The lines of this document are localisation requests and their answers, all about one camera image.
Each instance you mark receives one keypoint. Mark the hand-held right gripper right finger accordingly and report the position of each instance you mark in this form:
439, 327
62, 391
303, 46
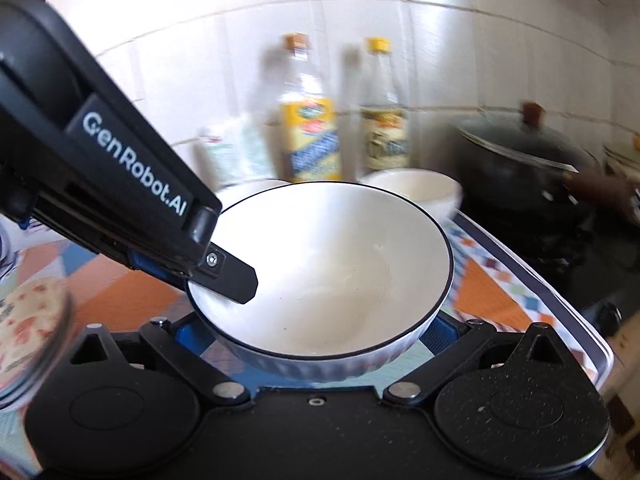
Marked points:
445, 335

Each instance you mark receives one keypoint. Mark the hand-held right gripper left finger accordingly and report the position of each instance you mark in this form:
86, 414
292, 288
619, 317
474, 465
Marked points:
187, 335

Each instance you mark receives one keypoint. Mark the white seasoning bag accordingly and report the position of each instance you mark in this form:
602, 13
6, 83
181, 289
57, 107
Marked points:
225, 155

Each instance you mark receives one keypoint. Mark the colourful patchwork table cloth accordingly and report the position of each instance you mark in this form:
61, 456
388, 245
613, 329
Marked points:
480, 280

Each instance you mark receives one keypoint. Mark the black pot with lid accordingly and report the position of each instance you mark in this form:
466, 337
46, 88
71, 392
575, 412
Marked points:
505, 160

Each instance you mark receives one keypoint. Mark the black gas stove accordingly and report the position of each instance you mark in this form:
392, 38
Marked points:
575, 280

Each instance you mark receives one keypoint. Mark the yellow label oil bottle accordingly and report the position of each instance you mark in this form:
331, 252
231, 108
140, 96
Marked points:
310, 145

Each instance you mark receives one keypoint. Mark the clear vinegar bottle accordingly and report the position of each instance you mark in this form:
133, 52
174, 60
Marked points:
385, 140

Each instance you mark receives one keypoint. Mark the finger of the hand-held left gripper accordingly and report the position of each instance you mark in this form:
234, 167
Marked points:
230, 277

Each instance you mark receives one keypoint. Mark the white ribbed bowl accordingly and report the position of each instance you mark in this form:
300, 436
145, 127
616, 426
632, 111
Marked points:
325, 270
415, 190
250, 191

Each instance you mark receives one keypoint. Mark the pink carrot print plate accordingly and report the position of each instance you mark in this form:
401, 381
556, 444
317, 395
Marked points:
30, 325

